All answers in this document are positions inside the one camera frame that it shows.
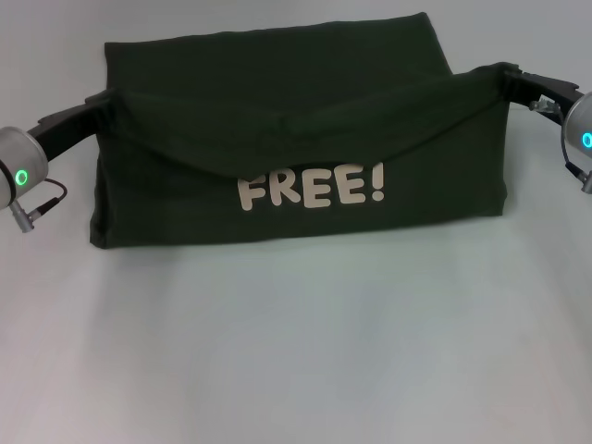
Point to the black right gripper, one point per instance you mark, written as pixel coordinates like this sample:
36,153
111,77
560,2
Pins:
541,90

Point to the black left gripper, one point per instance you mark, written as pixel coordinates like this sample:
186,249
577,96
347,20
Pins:
65,125

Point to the dark green shirt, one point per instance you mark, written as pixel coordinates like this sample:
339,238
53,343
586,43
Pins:
296,115

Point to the silver right elbow connector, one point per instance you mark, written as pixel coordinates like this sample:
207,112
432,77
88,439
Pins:
546,105

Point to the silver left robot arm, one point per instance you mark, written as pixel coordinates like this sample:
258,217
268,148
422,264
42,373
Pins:
20,168

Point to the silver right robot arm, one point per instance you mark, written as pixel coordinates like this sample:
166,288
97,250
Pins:
580,129

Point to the silver right spring connector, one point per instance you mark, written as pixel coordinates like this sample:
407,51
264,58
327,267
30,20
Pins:
587,182

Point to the silver spring connector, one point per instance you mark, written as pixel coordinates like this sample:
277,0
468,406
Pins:
587,182
32,213

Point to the silver left spring connector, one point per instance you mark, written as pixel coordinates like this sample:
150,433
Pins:
32,213

